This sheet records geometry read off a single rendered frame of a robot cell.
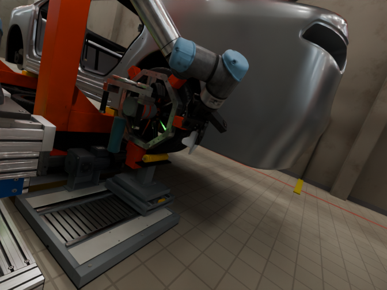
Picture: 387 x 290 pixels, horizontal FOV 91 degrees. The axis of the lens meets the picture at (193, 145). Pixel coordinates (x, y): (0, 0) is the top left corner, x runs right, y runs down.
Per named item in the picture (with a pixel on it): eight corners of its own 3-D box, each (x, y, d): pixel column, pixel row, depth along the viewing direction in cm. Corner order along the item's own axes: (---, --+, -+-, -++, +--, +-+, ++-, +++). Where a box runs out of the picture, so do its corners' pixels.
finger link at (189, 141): (177, 151, 68) (184, 126, 66) (192, 154, 70) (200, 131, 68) (178, 154, 65) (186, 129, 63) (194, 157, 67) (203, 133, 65)
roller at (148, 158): (169, 160, 161) (171, 154, 160) (144, 164, 135) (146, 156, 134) (164, 157, 164) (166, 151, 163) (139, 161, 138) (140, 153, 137)
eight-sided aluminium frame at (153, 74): (167, 157, 135) (190, 81, 124) (162, 158, 129) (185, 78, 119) (119, 132, 160) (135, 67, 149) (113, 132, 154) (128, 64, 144)
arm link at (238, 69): (222, 41, 48) (249, 56, 51) (203, 76, 56) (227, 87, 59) (224, 58, 43) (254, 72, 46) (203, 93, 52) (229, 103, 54)
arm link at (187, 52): (164, 70, 54) (199, 84, 58) (169, 65, 44) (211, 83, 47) (173, 42, 53) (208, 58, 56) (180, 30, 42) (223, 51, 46)
